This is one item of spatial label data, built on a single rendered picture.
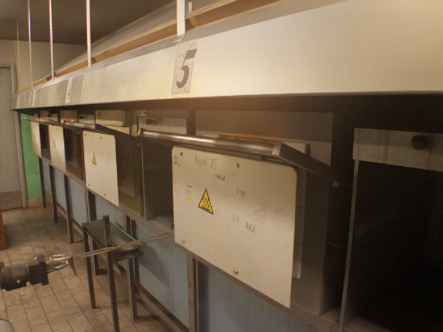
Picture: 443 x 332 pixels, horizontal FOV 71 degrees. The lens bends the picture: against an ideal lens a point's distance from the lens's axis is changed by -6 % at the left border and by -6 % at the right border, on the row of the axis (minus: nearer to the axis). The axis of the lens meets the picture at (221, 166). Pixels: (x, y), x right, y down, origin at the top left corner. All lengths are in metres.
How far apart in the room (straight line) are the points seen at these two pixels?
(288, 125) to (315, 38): 0.46
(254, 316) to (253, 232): 0.52
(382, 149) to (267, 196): 0.32
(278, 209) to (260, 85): 0.38
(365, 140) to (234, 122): 0.51
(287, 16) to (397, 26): 0.22
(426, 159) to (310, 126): 0.33
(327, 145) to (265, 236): 0.31
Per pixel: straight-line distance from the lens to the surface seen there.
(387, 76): 0.51
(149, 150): 1.84
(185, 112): 1.42
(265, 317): 1.39
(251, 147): 0.78
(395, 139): 0.82
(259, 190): 0.94
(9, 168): 5.64
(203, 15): 0.93
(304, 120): 0.97
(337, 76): 0.55
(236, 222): 1.04
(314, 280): 1.06
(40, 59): 5.66
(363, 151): 0.85
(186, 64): 0.89
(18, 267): 1.38
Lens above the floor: 1.48
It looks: 10 degrees down
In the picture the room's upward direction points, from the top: straight up
